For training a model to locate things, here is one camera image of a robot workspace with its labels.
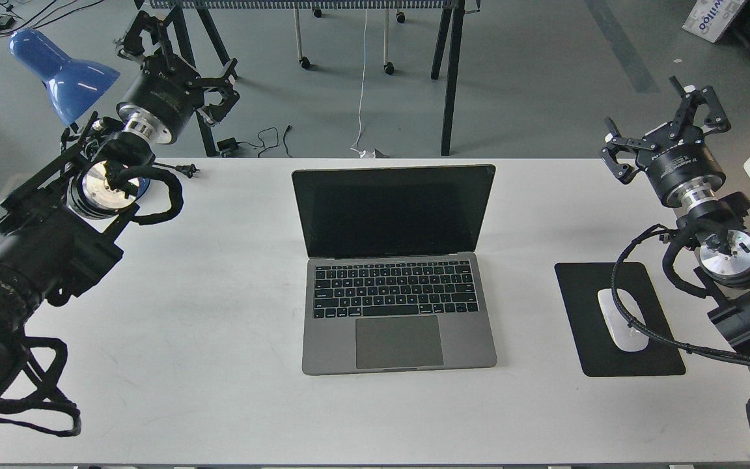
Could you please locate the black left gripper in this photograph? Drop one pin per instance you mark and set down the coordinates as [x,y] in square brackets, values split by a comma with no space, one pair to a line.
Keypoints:
[168,88]

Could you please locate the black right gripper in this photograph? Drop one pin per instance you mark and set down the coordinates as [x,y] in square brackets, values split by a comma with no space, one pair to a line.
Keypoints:
[681,163]

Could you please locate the grey laptop computer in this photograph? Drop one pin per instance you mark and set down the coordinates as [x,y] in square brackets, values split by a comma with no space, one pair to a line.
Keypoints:
[393,282]

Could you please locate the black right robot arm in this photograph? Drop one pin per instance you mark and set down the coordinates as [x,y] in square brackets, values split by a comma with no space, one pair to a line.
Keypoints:
[708,253]

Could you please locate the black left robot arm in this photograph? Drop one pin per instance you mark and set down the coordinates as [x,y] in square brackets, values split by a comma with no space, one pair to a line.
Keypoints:
[60,227]

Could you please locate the black trestle table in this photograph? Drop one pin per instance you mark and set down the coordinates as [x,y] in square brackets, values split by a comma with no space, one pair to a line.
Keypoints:
[218,19]

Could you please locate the black lamp power plug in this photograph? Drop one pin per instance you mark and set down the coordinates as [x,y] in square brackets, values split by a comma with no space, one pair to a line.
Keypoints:
[188,170]

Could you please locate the blue desk lamp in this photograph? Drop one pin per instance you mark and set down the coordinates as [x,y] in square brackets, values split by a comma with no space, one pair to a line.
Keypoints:
[74,86]

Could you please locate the cardboard box with print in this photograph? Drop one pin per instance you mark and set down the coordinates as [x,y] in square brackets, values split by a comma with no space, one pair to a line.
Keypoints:
[710,19]

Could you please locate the white computer mouse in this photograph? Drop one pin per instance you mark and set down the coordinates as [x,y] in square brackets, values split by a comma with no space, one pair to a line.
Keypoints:
[625,337]

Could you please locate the white wheeled cart legs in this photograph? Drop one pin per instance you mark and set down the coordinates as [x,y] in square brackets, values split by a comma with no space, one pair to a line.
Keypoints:
[370,33]

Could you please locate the black mouse pad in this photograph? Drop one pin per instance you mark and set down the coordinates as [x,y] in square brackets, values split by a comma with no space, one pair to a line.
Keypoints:
[606,345]

